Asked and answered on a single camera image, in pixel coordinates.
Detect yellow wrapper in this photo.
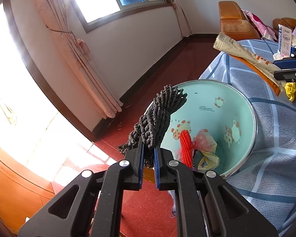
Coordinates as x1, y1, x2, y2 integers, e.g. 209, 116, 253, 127
285, 82, 296, 102

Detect orange snack wrapper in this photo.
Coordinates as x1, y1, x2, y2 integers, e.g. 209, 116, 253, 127
232, 55, 281, 96

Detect beige long snack wrapper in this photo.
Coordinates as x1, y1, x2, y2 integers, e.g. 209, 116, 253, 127
213, 33, 286, 92

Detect red plastic bag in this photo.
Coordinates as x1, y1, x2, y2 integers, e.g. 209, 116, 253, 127
193, 129, 217, 153

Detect red foam fruit net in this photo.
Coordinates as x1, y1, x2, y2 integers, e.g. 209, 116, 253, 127
180, 130, 193, 169

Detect black foam net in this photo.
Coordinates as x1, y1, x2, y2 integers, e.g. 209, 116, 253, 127
118, 85, 188, 168

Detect mint green trash bin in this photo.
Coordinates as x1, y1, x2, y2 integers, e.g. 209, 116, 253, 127
160, 80, 258, 179

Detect white tall carton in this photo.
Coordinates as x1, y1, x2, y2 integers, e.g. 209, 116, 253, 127
278, 24, 292, 57

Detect orange leather sofa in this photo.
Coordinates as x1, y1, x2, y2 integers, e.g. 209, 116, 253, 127
273, 17, 296, 31

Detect pink floral pillow on armchair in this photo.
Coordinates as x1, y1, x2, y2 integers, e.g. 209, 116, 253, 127
242, 10, 278, 41

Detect wooden door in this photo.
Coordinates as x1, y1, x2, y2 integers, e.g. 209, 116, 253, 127
0, 147, 55, 234

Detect blue plaid tablecloth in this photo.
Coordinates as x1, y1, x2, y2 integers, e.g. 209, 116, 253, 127
198, 52, 296, 236

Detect orange leather armchair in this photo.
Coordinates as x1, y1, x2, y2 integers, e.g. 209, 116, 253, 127
218, 1, 260, 41

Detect pink curtain right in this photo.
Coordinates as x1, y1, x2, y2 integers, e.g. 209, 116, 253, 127
166, 0, 192, 38

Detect pink curtain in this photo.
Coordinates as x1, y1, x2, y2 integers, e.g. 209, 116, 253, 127
32, 0, 122, 119
166, 0, 192, 38

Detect pink curtain left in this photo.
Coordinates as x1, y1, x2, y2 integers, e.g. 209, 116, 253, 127
32, 0, 122, 119

